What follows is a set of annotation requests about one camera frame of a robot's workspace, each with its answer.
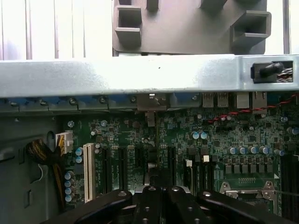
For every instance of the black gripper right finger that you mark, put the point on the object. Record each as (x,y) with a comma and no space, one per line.
(182,207)

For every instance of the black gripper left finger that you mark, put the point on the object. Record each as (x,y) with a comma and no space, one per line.
(149,207)

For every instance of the black RAM slot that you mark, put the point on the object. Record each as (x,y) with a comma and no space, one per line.
(206,177)
(286,177)
(295,177)

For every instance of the black expansion slot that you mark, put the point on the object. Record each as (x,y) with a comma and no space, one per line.
(172,163)
(105,168)
(123,163)

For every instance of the CPU socket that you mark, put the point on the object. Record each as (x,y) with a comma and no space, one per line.
(233,187)

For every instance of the white PCI slot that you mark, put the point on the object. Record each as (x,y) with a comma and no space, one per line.
(89,172)

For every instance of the green motherboard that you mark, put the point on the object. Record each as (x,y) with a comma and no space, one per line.
(130,130)

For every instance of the thin metal locking lever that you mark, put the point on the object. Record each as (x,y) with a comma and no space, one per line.
(287,192)

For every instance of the white power connector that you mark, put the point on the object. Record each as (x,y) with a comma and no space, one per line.
(66,140)

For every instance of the black open PC case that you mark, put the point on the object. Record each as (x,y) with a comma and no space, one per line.
(116,74)

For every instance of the grey plastic parts rack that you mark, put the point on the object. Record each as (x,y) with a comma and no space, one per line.
(187,23)

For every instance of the black intrusion switch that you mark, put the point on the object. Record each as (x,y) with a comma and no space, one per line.
(266,70)

